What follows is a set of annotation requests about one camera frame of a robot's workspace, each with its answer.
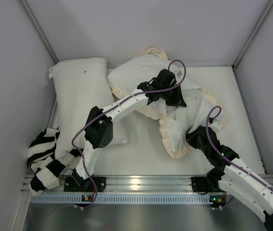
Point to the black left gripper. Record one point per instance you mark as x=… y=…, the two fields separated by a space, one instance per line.
x=177 y=96

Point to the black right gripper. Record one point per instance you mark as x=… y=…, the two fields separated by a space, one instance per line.
x=196 y=138

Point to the grey pillowcase with cream frill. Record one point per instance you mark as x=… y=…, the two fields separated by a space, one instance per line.
x=125 y=78

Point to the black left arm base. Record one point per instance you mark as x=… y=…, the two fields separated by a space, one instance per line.
x=85 y=184

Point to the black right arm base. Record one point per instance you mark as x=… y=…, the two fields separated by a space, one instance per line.
x=204 y=185

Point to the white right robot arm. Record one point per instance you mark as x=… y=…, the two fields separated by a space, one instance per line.
x=231 y=175

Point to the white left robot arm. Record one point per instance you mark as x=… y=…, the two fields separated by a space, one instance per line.
x=98 y=131

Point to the bare white pillow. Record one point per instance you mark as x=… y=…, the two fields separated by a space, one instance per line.
x=80 y=85

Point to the black and white striped pillowcase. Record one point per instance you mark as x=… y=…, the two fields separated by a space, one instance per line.
x=42 y=162

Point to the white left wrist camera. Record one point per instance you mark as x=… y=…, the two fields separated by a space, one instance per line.
x=178 y=72

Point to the aluminium mounting rail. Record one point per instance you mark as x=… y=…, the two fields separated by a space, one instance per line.
x=133 y=183

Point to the right aluminium frame post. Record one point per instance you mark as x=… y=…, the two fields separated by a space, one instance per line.
x=254 y=32

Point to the aluminium frame post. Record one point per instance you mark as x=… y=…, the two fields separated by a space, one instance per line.
x=37 y=27
x=254 y=32

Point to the perforated grey cable duct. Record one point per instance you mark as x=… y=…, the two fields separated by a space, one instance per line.
x=124 y=199

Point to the left aluminium frame post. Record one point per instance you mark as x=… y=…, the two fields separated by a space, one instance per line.
x=37 y=27

